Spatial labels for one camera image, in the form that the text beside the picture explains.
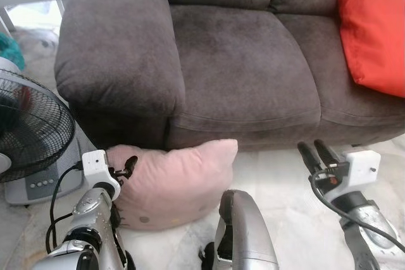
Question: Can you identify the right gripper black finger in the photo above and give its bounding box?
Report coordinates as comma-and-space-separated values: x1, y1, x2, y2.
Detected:
297, 142, 322, 175
315, 140, 340, 167

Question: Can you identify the pink pillow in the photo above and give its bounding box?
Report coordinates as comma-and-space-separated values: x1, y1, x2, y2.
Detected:
106, 138, 239, 231

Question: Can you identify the grey fabric sofa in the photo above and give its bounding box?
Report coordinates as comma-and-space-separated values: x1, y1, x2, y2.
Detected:
54, 0, 405, 152

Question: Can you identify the red pillow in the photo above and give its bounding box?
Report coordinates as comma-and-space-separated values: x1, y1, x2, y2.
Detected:
337, 0, 405, 98

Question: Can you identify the grey fan with black grille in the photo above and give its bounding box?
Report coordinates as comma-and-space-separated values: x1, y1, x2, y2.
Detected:
0, 57, 97, 206

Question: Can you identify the green plastic stool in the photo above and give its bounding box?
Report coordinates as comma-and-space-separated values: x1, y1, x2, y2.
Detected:
0, 32, 26, 72

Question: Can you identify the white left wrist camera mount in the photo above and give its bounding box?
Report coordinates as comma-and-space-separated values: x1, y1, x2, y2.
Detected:
82, 149, 121, 199

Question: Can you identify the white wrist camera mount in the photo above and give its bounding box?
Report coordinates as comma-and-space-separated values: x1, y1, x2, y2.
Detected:
82, 149, 121, 199
344, 149, 382, 188

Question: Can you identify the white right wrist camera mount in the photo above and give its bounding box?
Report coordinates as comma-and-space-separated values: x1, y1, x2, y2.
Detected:
344, 149, 382, 188

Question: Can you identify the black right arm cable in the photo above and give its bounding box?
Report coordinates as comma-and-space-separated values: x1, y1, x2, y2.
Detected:
309, 173, 405, 253

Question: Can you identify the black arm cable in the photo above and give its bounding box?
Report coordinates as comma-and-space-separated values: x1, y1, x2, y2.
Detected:
46, 161, 84, 253
309, 173, 405, 253

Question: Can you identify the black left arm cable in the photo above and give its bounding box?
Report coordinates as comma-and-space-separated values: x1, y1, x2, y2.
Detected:
46, 161, 84, 253

